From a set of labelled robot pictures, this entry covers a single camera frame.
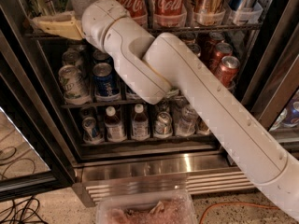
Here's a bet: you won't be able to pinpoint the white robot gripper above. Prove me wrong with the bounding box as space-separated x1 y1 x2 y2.
30 0 130 52

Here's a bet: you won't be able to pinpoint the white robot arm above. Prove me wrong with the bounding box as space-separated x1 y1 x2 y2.
33 0 299 220

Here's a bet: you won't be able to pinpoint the brown tea bottle left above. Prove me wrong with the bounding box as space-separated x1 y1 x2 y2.
105 106 126 142

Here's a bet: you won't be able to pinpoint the brown tea bottle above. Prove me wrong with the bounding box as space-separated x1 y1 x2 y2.
105 106 126 142
132 104 150 140

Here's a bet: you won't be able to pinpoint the brown tea bottle right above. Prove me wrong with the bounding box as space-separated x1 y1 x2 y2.
132 104 150 140

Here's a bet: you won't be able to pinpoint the stainless steel fridge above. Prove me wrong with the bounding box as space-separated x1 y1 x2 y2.
0 0 299 208

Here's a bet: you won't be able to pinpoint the silver can bottom shelf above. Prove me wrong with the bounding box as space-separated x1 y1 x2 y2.
154 112 173 138

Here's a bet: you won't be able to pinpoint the small water bottle bottom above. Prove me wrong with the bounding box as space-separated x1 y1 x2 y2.
176 105 198 137

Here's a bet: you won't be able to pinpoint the open glass fridge door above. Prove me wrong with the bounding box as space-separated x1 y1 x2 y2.
0 34 74 202

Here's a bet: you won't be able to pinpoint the copper can bottom shelf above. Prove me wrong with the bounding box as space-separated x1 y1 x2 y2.
197 119 210 135

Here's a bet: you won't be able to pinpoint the red Coca-Cola can left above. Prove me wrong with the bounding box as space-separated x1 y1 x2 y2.
117 0 148 27

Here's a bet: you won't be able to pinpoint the red coca-cola can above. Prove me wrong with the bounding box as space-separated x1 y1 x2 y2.
153 0 183 28
117 0 148 27

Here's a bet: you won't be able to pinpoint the blue Pepsi can front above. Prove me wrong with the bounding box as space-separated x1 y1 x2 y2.
93 63 120 97

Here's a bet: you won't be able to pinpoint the white green soda can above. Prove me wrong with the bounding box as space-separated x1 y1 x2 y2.
59 65 92 105

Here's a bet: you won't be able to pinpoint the red Coca-Cola can right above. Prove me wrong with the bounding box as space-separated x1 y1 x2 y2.
153 0 183 28

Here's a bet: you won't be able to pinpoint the blue soda can front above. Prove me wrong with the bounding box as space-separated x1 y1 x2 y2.
126 86 139 100

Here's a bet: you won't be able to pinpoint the gold brown can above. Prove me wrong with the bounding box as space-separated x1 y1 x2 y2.
188 44 201 57

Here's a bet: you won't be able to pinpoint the gold striped tall can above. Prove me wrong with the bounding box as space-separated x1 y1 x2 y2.
188 0 225 26

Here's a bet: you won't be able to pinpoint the small blue can bottom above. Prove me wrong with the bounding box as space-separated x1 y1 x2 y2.
82 117 103 144

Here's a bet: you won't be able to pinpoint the red soda can middle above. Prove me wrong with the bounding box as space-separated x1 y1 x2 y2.
207 42 233 73

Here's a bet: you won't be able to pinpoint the red soda can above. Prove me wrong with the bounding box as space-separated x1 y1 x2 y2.
207 42 233 73
214 56 240 88

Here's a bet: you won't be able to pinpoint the red soda can front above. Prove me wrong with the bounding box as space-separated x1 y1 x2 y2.
214 56 240 88

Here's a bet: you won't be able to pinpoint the clear plastic storage bin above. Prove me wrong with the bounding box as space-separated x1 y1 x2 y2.
96 189 197 224

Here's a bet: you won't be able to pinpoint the blue can right compartment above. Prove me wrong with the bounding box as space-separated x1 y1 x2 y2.
282 99 299 128

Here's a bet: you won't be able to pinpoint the black cables on floor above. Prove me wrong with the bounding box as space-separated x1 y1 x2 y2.
0 196 49 224

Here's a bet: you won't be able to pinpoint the orange extension cable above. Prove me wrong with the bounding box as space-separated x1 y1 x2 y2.
198 202 281 224

